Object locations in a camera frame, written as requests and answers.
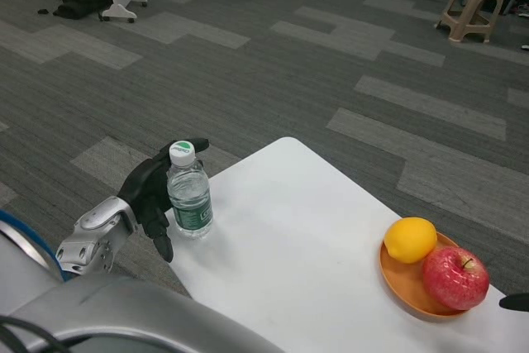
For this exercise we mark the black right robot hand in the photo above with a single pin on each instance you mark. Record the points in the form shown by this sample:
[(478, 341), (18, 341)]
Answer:
[(516, 302)]

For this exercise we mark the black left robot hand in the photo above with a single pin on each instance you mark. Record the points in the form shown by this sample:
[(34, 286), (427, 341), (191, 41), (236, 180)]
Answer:
[(144, 192)]

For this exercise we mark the clear plastic water bottle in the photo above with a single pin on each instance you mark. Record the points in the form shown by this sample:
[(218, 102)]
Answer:
[(190, 200)]

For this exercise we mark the red apple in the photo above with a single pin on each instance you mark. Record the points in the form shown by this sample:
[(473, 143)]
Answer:
[(454, 280)]

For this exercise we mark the orange plate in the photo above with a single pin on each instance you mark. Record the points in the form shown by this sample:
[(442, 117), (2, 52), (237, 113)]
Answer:
[(398, 282)]

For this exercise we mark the yellow lemon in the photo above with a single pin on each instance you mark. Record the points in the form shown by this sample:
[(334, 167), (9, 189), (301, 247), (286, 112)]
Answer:
[(411, 239)]

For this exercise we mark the silver robot chest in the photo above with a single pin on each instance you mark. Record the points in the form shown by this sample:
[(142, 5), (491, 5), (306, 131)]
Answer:
[(144, 316)]

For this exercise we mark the black bag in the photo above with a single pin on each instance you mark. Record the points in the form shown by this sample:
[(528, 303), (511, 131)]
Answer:
[(78, 8)]

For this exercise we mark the small black floor object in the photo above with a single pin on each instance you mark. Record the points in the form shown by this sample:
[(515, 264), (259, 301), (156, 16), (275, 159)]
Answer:
[(43, 10)]

